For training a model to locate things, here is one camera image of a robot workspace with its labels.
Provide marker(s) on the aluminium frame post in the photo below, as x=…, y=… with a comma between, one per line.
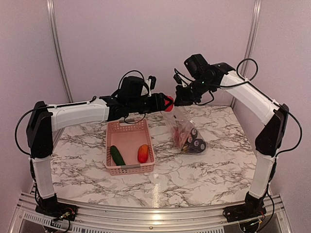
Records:
x=57, y=48
x=250, y=41

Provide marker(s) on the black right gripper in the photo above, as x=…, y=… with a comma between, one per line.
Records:
x=181, y=99

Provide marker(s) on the left rear aluminium frame post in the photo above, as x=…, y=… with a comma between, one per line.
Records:
x=57, y=48

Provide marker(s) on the purple eggplant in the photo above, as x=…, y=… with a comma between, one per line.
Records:
x=194, y=144

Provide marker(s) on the rear aluminium table rail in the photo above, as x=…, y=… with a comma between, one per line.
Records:
x=204, y=105

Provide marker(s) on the orange yellow fruit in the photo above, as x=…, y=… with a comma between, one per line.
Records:
x=143, y=153

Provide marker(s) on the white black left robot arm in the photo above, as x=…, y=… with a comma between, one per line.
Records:
x=133, y=95

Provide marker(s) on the clear zip top bag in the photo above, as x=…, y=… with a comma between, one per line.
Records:
x=177, y=115

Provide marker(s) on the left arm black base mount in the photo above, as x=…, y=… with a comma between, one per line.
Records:
x=60, y=211

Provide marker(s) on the red bumpy fruit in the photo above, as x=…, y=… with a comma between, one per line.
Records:
x=169, y=103

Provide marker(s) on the pink perforated plastic basket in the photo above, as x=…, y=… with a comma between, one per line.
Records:
x=128, y=138

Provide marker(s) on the left aluminium table rail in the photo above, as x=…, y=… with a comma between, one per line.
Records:
x=56, y=136

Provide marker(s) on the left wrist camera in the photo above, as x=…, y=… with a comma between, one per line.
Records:
x=151, y=82

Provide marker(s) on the red lychee bunch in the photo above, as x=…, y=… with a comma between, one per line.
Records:
x=181, y=132

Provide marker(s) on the aluminium table rail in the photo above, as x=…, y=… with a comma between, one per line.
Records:
x=204, y=105
x=95, y=218
x=56, y=136

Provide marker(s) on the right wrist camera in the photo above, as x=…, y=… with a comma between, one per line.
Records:
x=180, y=78

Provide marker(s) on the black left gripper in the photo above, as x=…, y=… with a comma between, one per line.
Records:
x=159, y=103

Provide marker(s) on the dark green cucumber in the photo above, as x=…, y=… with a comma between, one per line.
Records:
x=116, y=156

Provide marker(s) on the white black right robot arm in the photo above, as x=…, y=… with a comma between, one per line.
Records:
x=210, y=77

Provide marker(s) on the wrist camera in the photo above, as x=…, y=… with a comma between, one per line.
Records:
x=151, y=82
x=180, y=78

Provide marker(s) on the front aluminium table rail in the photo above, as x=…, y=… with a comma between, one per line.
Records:
x=95, y=218

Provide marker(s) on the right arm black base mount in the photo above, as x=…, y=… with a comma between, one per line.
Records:
x=242, y=212

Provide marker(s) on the right rear aluminium frame post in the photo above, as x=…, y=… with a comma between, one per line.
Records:
x=250, y=41

